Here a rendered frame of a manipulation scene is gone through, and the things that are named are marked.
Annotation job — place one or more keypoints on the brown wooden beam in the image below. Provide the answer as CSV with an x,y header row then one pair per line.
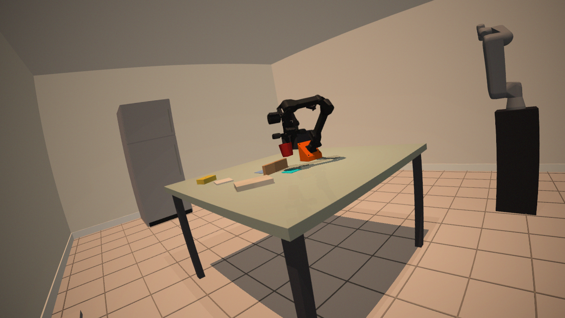
x,y
275,166

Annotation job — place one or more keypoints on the yellow rectangular block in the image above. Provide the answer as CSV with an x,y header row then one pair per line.
x,y
205,180

